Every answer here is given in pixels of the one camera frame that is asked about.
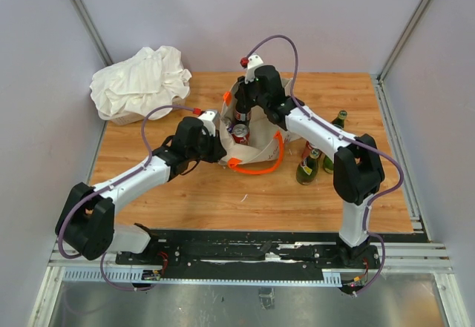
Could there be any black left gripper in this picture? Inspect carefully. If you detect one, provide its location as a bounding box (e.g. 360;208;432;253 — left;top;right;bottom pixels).
188;128;226;163

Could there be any glass cola bottle red cap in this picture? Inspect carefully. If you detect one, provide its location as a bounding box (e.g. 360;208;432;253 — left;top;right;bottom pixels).
233;82;252;126

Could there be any purple soda can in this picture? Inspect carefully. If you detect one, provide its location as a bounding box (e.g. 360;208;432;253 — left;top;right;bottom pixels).
221;116;234;133

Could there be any red soda can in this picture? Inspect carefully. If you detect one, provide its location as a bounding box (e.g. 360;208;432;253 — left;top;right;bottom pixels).
231;123;249;145
301;141;314;159

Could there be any white canvas tote bag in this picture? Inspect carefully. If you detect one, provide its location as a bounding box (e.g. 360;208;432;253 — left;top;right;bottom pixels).
219;76;300;166

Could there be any green glass bottle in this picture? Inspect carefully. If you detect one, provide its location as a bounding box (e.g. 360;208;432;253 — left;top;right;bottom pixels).
322;155;334;174
331;110;347;129
295;149;321;185

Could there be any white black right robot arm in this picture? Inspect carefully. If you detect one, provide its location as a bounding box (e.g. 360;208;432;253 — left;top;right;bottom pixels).
235;65;384;268

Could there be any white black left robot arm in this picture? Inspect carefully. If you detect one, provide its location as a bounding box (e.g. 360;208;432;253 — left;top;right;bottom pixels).
55;110;226;260

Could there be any crumpled white cloth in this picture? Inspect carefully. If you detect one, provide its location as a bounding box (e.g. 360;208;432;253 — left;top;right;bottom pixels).
90;46;192;120

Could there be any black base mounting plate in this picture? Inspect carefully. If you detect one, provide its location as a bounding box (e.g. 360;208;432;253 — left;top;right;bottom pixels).
116;229;382;270

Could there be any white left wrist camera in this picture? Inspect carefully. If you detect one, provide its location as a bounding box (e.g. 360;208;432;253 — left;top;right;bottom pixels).
198;110;220;136

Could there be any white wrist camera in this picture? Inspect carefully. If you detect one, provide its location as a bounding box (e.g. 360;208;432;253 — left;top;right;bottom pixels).
241;53;264;83
198;110;220;136

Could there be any orange bag handle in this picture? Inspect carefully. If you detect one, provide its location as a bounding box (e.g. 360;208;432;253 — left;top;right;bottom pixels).
227;131;284;175

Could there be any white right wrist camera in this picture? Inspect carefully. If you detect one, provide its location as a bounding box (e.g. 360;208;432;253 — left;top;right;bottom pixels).
241;53;264;83

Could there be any aluminium frame post right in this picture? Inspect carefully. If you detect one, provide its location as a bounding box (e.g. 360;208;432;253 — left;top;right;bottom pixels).
379;0;452;82

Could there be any aluminium frame post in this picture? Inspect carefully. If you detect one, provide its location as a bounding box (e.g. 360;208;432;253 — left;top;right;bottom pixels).
69;0;113;66
379;0;452;82

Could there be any grey slotted cable duct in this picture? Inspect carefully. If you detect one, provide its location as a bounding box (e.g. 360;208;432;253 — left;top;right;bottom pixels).
61;265;342;288

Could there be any aluminium frame post left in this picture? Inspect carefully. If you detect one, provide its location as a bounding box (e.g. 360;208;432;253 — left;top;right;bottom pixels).
69;0;113;66

